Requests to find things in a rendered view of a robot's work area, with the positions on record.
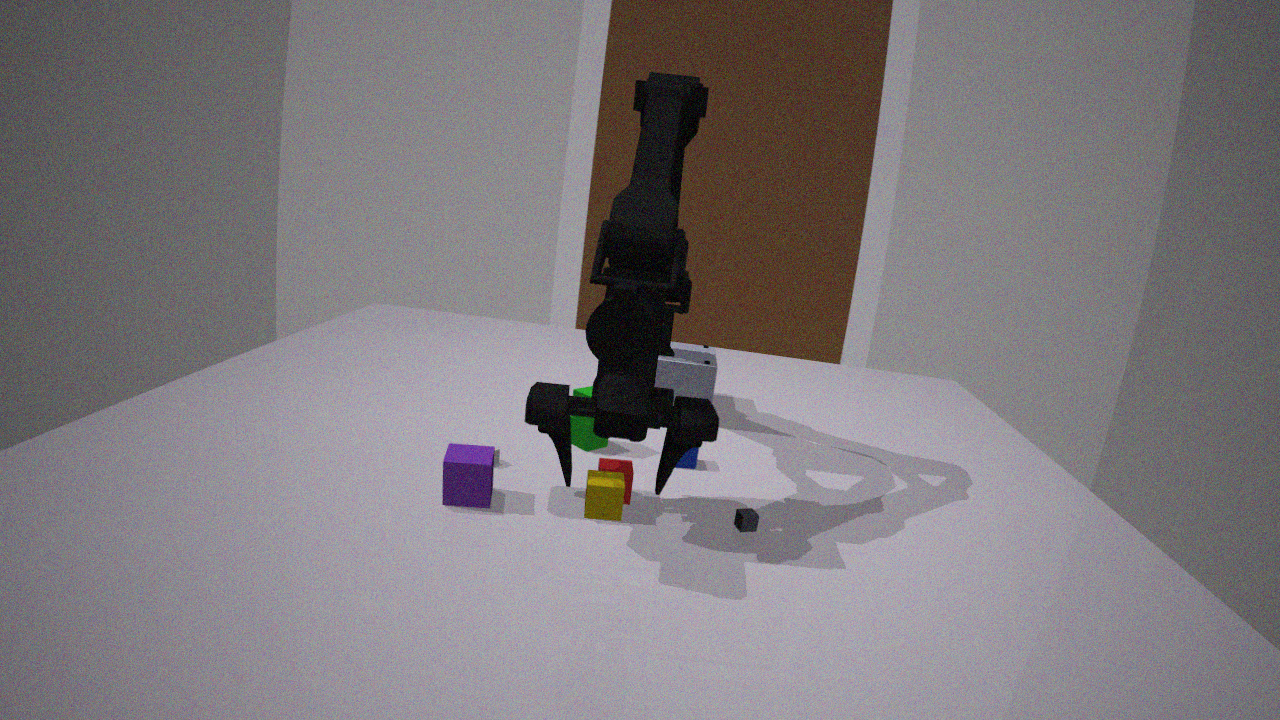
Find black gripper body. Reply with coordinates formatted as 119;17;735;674
524;346;718;442

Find yellow block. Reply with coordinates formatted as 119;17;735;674
584;470;625;521

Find purple block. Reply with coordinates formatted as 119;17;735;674
442;445;495;509

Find red block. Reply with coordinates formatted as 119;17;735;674
598;457;634;505

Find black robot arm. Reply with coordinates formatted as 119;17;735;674
586;72;708;442

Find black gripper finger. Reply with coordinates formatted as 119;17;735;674
655;425;703;495
538;415;572;487

